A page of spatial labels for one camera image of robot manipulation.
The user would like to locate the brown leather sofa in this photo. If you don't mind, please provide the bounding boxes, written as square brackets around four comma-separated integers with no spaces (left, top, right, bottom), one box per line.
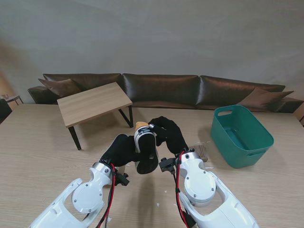
[27,73,304,114]

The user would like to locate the red black right arm cable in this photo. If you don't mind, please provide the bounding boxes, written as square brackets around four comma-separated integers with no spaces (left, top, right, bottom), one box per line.
[173,149,197,228]

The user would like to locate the green plastic basin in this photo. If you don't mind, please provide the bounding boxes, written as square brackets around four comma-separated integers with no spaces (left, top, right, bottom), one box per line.
[210,105,275,169]

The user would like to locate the small wooden side table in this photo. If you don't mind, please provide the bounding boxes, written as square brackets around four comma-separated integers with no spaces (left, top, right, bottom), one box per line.
[0,94,24,107]

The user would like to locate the small wooden bench black legs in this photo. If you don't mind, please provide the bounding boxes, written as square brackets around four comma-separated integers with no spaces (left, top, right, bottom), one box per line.
[57,82,133,151]

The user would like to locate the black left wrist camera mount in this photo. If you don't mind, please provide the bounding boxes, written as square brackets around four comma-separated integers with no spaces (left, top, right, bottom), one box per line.
[115,172,130,187]

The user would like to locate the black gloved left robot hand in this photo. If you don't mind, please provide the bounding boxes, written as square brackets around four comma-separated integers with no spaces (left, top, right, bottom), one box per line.
[100,133,143,169]

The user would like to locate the dark chair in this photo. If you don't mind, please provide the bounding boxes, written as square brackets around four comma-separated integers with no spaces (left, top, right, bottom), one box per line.
[0,98,13,125]

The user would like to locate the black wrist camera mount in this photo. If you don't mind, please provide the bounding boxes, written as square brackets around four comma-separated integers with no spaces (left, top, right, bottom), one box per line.
[115,172,130,187]
[159,157,177,173]

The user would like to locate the red black left arm cable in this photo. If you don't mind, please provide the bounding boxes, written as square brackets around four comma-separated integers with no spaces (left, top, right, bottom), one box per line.
[96,163,119,228]

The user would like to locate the red black arm cable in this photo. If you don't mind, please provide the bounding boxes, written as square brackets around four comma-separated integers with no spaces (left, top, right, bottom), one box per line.
[96,163,119,228]
[173,149,197,228]

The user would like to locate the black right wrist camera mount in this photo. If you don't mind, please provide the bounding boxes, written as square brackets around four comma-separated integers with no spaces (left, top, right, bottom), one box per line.
[159,157,177,173]

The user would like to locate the brown sofa cushion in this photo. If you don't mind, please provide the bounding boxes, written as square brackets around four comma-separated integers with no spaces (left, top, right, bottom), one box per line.
[38,78,81,97]
[237,87,295,112]

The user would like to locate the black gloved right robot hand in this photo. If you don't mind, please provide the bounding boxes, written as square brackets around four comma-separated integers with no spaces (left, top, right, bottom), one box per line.
[148,115,190,155]

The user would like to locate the white handled brown bristle brush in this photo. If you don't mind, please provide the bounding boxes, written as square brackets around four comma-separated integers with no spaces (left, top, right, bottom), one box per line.
[193,143,209,162]

